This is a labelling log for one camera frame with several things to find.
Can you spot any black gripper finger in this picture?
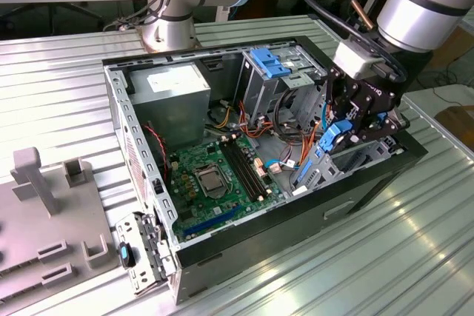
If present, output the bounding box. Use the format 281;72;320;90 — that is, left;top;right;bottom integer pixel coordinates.
346;108;410;144
325;67;371;124

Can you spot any blue data wire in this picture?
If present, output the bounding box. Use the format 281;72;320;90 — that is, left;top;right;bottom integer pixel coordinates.
321;103;331;134

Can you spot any hard disk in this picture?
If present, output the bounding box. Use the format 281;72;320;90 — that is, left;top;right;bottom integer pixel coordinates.
292;114;388;188

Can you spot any grey metal disk bay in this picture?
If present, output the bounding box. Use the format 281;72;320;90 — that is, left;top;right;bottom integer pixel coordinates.
290;78;407;193

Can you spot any flat brown cardboard box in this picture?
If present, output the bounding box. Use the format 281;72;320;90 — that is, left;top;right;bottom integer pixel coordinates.
435;106;474;149

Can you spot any blue drive latch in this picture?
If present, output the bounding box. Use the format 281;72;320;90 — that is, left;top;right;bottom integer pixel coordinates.
250;47;294;79

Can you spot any large brown cardboard box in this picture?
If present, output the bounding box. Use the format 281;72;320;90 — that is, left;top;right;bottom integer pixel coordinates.
433;27;474;69

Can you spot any grey optical drive cage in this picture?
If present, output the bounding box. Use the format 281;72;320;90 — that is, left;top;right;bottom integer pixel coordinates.
235;44;329;128

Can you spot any black RAM slot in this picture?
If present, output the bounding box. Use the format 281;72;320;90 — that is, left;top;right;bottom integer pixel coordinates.
230;139;267;199
226;141;263;201
234;137;271;197
221;141;259;204

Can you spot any silver CPU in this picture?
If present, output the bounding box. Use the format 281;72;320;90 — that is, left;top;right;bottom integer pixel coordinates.
199;174;223;193

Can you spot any CPU socket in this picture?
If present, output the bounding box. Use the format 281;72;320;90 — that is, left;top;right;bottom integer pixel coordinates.
191;168;231;201

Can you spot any black PC case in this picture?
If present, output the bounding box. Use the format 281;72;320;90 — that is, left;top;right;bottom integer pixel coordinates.
101;34;430;306

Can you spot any grey power supply unit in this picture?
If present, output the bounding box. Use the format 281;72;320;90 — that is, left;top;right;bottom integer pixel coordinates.
127;62;212;154

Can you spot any green motherboard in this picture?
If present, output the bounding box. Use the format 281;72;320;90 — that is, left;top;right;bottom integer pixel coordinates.
168;134;288;245

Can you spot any blue expansion slot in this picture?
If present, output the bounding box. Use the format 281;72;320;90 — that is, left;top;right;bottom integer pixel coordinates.
184;206;242;236

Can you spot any black case fan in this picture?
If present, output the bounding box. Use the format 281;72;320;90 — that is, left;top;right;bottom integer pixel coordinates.
142;120;173;184

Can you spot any blue black latch tab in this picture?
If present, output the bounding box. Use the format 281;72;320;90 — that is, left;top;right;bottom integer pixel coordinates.
118;241;137;269

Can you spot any grey parts rack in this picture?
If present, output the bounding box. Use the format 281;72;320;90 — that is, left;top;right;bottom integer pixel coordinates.
0;147;125;308

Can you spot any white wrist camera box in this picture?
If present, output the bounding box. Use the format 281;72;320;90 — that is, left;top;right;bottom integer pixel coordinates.
332;41;382;80

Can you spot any copper coloured cable sleeve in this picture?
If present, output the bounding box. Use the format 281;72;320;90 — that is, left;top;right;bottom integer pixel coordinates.
350;0;377;31

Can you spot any orange black wire bundle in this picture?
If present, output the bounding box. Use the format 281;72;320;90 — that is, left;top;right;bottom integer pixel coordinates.
207;90;323;180

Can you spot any grey card retainer bracket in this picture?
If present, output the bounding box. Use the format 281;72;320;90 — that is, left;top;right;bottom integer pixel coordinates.
115;211;178;297

